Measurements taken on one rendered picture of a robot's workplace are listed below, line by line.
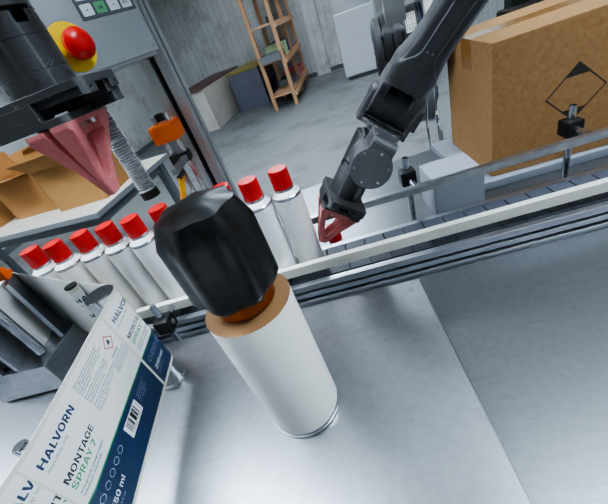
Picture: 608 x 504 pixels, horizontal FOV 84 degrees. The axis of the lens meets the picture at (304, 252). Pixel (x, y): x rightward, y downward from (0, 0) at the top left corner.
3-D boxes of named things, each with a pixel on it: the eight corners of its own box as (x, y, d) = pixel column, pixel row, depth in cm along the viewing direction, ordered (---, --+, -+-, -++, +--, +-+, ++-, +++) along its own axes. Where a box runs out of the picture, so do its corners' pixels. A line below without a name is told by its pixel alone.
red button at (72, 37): (49, 34, 43) (57, 28, 42) (76, 27, 46) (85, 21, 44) (69, 66, 45) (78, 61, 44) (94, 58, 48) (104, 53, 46)
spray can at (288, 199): (298, 274, 65) (257, 179, 54) (302, 257, 69) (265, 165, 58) (324, 271, 63) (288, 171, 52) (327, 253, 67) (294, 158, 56)
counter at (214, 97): (250, 98, 807) (237, 65, 766) (218, 129, 633) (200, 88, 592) (225, 106, 827) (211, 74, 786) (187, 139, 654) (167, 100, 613)
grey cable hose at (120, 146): (140, 202, 66) (66, 90, 54) (147, 194, 69) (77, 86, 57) (157, 197, 66) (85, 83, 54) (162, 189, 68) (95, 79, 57)
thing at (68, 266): (104, 331, 70) (29, 255, 59) (114, 313, 74) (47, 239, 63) (126, 325, 69) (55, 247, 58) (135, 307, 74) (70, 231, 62)
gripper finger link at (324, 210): (305, 243, 60) (326, 197, 55) (303, 222, 66) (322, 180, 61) (340, 254, 61) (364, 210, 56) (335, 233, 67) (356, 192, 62)
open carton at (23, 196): (-3, 232, 208) (-57, 178, 187) (56, 192, 249) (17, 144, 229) (51, 218, 195) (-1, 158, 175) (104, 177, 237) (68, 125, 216)
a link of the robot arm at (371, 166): (424, 104, 51) (374, 77, 50) (443, 119, 41) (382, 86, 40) (381, 174, 57) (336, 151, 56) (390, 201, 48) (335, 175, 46)
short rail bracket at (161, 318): (177, 356, 65) (141, 314, 58) (185, 331, 70) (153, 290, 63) (192, 352, 64) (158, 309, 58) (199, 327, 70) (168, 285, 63)
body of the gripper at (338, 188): (325, 210, 54) (346, 168, 50) (320, 184, 62) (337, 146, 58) (362, 223, 55) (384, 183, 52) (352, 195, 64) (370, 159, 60)
